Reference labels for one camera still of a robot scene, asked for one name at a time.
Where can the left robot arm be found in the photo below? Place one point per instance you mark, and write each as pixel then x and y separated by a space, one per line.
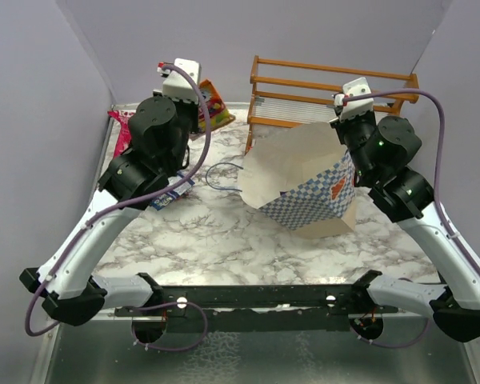
pixel 151 166

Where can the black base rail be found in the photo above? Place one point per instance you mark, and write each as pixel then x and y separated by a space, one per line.
pixel 275 307

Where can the orange Fox's candy packet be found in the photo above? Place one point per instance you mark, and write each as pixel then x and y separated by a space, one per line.
pixel 218 112

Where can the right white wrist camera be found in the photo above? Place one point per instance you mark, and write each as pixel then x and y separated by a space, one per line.
pixel 352 100

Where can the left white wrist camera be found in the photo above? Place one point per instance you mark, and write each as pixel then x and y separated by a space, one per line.
pixel 174 85

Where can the blue snack packet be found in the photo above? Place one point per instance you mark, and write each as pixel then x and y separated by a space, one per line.
pixel 161 201

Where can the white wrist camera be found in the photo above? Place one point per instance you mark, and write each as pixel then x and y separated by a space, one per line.
pixel 352 100
pixel 174 85

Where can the blue checkered paper bag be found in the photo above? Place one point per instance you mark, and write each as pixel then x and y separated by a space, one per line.
pixel 300 177

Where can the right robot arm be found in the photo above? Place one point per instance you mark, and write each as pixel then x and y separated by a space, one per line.
pixel 381 151

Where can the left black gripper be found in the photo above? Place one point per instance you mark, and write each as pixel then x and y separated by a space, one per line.
pixel 190 106

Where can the pink chips bag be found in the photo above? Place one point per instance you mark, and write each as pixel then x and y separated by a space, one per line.
pixel 124 136

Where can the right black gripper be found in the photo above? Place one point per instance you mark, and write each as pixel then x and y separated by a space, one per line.
pixel 341 126

